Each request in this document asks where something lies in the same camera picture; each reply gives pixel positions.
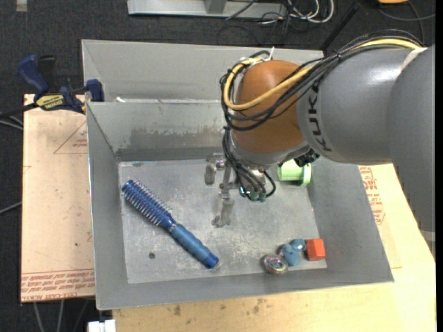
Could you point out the brown cardboard board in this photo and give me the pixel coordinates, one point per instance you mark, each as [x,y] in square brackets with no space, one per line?
[55,199]

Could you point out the silver round disc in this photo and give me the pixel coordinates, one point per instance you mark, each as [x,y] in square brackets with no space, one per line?
[275,265]

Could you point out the grey metal bin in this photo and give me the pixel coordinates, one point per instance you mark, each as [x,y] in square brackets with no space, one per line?
[166,74]

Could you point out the blue hairbrush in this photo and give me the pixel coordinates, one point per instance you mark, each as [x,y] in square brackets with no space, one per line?
[162,216]

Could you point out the orange-red block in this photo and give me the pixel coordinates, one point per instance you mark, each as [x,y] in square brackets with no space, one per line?
[315,249]

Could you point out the black cylinder on white bracket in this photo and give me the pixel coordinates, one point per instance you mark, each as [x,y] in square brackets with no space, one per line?
[306,158]

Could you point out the teal toy animal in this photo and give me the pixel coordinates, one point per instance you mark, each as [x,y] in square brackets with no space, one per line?
[292,252]

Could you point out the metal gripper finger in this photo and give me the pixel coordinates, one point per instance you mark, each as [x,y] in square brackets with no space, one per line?
[209,175]
[223,211]

